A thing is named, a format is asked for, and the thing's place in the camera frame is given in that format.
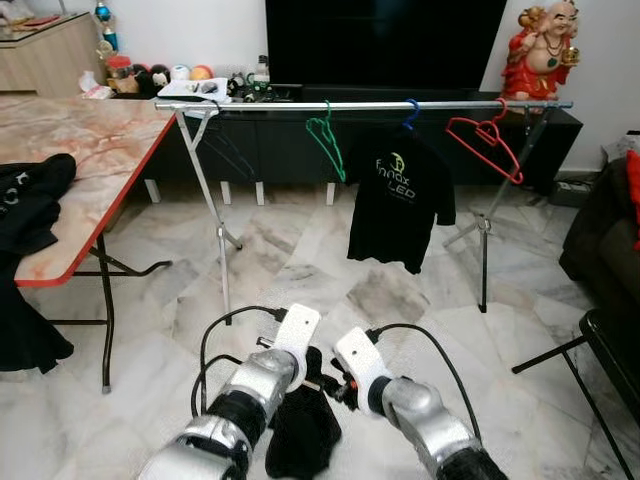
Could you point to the navy blue garment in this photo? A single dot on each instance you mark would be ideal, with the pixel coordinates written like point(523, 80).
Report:
point(300, 430)

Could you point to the green plastic hanger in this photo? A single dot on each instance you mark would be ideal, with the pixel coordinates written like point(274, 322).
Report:
point(330, 150)

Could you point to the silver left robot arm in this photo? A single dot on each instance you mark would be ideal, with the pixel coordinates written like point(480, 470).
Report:
point(240, 400)

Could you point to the blue plastic hanger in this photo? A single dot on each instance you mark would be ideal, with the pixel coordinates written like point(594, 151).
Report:
point(414, 115)

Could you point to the red plastic hanger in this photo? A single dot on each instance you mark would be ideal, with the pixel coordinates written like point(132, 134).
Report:
point(495, 150)

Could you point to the black t-shirt with logo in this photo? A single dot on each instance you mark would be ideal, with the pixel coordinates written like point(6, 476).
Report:
point(400, 210)

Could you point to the black TV console cabinet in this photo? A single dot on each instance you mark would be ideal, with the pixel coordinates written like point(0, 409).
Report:
point(280, 150)

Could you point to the black metal chair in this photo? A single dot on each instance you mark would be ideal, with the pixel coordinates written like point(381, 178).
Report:
point(605, 360)

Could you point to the dark brown sofa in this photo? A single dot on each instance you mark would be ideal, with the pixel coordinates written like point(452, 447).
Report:
point(595, 240)

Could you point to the small clear bottle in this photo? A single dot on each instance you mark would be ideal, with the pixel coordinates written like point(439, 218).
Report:
point(262, 70)

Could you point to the stack of white papers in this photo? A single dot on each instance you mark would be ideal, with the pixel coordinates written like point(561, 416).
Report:
point(193, 88)

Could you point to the marble pattern folding table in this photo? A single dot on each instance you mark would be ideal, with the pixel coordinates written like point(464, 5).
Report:
point(70, 170)

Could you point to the white and blue plush ball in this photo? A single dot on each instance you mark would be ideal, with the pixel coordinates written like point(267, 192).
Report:
point(180, 72)

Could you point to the black mouse-ear plush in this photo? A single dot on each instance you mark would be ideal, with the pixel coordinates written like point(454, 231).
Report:
point(158, 76)

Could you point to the black flat screen television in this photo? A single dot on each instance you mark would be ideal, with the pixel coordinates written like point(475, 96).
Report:
point(385, 45)

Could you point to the jar with red lid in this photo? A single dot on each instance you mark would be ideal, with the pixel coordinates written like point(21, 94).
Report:
point(121, 75)

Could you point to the pink tissue pack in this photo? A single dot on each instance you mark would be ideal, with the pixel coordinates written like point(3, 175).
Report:
point(96, 87)

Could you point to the red laughing Buddha statue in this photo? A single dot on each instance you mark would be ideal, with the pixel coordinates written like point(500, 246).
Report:
point(540, 55)

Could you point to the blue and gold trophy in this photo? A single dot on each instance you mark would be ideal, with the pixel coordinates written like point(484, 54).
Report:
point(105, 25)

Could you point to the light wooden cabinet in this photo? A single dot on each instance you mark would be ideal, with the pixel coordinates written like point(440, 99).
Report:
point(45, 55)

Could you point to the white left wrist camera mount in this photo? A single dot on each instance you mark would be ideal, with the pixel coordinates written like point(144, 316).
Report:
point(297, 340)

